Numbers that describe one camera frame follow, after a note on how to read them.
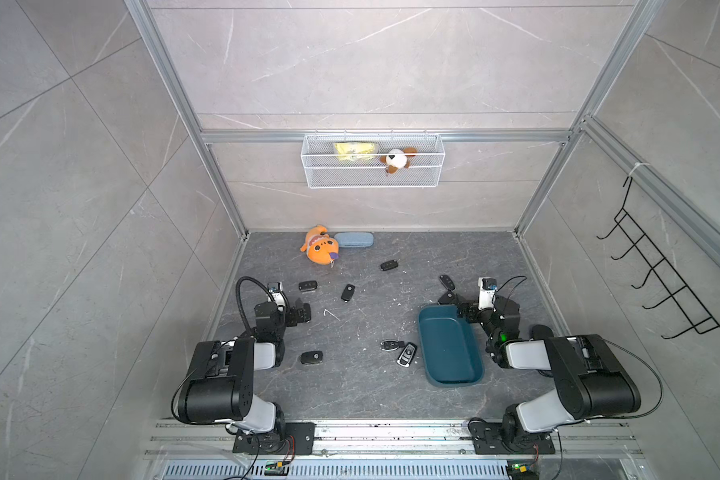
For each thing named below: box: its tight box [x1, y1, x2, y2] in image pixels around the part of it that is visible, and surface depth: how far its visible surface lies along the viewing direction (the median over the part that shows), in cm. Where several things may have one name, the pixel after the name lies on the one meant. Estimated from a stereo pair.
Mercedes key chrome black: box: [380, 340, 405, 352], surface depth 90 cm
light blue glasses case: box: [334, 232, 375, 248], surface depth 116 cm
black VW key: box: [341, 284, 356, 303], surface depth 103 cm
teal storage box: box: [418, 304, 485, 387], surface depth 91 cm
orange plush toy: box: [300, 224, 340, 268], surface depth 107 cm
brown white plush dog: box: [379, 147, 418, 177], surface depth 87 cm
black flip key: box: [298, 280, 318, 291], surface depth 105 cm
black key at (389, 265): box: [380, 258, 401, 271], surface depth 110 cm
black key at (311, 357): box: [300, 350, 324, 364], surface depth 88 cm
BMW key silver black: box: [396, 342, 418, 368], surface depth 88 cm
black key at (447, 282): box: [439, 274, 455, 290], surface depth 106 cm
